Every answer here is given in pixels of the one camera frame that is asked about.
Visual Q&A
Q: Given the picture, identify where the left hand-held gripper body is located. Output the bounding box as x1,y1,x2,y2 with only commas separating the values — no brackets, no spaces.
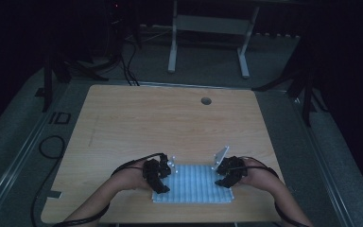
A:
142,153,180,187

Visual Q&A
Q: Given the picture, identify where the black floor cables bundle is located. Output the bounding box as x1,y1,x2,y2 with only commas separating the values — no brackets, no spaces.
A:
118,41,141,87

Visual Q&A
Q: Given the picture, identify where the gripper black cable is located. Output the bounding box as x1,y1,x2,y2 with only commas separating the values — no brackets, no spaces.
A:
241,156,311,227
52,152,167,227

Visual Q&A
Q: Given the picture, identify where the black metal stand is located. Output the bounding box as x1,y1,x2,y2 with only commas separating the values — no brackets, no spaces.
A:
251,31,329,128
41,55,110,114

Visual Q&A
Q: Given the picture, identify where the blue striped towel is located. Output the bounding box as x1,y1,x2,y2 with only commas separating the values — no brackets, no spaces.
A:
151,164,235,204

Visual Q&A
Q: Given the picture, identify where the person's right hand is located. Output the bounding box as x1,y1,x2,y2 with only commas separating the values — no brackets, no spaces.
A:
236,158,276,187

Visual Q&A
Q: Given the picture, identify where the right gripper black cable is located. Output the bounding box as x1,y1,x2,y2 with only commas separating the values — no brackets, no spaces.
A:
241,156,311,227

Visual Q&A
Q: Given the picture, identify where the white desk frame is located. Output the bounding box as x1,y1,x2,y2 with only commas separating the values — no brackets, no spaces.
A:
167,0,261,79

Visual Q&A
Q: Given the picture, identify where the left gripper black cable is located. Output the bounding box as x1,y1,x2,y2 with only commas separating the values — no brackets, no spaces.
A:
52,152,167,227

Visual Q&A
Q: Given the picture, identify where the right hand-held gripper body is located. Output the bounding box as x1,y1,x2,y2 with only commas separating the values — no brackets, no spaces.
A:
213,145,249,184

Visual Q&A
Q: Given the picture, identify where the person's left hand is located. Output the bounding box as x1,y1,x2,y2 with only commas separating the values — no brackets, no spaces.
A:
118,161,154,192

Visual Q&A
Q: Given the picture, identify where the black looped floor cable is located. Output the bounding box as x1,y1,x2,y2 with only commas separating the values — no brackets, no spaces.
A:
29,135,67,227

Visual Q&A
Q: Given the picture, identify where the dark equipment rack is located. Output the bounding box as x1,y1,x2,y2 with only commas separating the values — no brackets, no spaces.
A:
105,0,143,50

